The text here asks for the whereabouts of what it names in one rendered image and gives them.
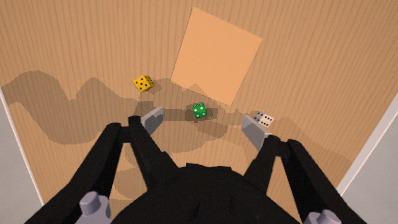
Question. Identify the white die with black pips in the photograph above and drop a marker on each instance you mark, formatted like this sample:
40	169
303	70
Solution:
263	119

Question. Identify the yellow die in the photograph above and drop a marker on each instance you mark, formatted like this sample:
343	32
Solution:
143	83

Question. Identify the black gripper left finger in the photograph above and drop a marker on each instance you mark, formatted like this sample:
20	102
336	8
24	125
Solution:
85	199

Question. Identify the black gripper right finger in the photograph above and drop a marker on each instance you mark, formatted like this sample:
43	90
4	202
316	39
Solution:
316	199

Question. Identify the orange flat mat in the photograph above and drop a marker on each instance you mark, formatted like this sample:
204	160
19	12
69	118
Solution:
214	57

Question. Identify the green die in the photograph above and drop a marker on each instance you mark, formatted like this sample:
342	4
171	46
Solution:
199	110

